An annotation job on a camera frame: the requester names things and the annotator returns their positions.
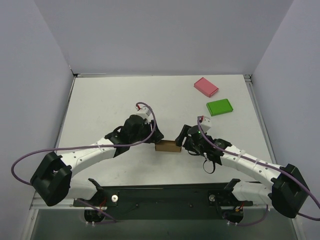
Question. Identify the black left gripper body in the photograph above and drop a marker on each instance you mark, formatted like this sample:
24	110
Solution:
153	132

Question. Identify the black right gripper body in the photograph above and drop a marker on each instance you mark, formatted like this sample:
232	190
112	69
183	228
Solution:
186	137

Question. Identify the brown cardboard paper box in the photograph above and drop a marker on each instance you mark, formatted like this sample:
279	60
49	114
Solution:
167	146

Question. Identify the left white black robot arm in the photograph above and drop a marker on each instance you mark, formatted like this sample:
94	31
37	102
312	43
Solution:
53	179

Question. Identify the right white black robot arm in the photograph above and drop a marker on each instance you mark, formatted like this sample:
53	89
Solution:
282	187

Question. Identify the green paper box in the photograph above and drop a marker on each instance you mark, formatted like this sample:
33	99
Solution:
219	107

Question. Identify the pink paper box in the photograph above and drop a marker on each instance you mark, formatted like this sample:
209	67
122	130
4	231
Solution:
206	87

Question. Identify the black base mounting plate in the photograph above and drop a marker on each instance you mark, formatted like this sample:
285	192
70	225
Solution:
198	201

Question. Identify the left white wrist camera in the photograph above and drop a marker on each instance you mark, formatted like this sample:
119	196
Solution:
144	113

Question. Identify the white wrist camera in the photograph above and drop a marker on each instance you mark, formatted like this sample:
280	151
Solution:
144	113
205	123

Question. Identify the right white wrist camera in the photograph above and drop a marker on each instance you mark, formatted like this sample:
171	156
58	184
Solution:
205	123

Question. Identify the aluminium table frame rail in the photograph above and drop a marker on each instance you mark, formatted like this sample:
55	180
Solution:
98	105

